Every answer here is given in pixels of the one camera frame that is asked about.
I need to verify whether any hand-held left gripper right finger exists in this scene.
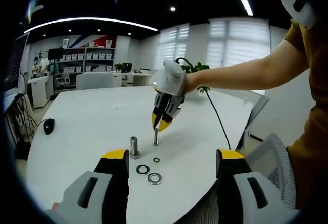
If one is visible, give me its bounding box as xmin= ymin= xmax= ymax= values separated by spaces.
xmin=215 ymin=148 xmax=301 ymax=224

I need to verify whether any small steel bolt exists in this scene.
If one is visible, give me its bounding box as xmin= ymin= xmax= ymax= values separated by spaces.
xmin=152 ymin=128 xmax=160 ymax=147

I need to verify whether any person's body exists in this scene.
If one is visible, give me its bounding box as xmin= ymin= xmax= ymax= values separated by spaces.
xmin=281 ymin=18 xmax=328 ymax=211

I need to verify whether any black computer mouse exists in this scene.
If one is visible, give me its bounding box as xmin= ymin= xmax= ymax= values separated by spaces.
xmin=43 ymin=118 xmax=56 ymax=135

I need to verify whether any large steel washer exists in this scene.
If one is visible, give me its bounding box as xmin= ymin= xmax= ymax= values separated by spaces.
xmin=147 ymin=172 xmax=163 ymax=185
xmin=135 ymin=164 xmax=150 ymax=176

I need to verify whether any dark computer monitor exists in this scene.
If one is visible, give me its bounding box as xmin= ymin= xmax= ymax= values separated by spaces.
xmin=3 ymin=34 xmax=30 ymax=97

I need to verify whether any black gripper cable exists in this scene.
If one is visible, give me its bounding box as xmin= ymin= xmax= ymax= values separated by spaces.
xmin=175 ymin=57 xmax=232 ymax=151

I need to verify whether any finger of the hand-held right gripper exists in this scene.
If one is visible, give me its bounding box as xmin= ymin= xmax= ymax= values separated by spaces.
xmin=158 ymin=95 xmax=186 ymax=133
xmin=151 ymin=92 xmax=168 ymax=129

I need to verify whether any person's right forearm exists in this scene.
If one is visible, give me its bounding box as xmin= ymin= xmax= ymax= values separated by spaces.
xmin=186 ymin=51 xmax=310 ymax=94

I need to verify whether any white office desk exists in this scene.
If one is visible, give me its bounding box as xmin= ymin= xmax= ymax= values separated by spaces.
xmin=26 ymin=76 xmax=52 ymax=109

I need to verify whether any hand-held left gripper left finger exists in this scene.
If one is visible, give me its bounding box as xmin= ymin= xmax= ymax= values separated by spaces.
xmin=45 ymin=148 xmax=130 ymax=224

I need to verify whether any small green potted plant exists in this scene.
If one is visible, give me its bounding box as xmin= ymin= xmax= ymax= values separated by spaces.
xmin=114 ymin=62 xmax=127 ymax=74

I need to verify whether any white storage shelf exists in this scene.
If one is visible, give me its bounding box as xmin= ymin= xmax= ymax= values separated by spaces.
xmin=54 ymin=46 xmax=116 ymax=87

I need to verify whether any large steel bolt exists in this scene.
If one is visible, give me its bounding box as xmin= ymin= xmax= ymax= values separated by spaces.
xmin=128 ymin=136 xmax=141 ymax=160

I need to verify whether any white headset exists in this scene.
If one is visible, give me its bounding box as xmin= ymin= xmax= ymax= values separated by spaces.
xmin=278 ymin=0 xmax=316 ymax=29

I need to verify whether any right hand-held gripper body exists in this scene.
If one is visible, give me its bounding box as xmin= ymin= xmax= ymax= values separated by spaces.
xmin=149 ymin=59 xmax=189 ymax=98

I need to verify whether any grey mesh office chair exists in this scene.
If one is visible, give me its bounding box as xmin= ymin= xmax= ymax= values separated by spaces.
xmin=244 ymin=132 xmax=298 ymax=211

